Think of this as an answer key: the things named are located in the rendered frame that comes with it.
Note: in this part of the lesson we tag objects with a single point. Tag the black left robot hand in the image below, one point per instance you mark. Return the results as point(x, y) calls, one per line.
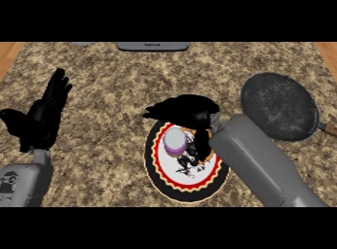
point(41, 112)

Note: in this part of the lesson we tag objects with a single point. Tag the pale grey object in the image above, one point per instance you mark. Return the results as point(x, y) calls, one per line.
point(83, 43)

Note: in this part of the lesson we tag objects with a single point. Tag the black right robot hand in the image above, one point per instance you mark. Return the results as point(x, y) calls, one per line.
point(187, 108)

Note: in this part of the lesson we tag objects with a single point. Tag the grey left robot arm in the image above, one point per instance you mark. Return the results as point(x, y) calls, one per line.
point(18, 184)

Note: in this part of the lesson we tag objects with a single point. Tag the grey appliance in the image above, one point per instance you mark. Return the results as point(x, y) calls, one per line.
point(152, 46)

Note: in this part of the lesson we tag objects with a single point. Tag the black red white plate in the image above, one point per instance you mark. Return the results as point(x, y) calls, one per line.
point(185, 181)

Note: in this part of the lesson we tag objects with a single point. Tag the purple can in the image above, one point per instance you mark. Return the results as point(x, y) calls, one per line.
point(174, 142)

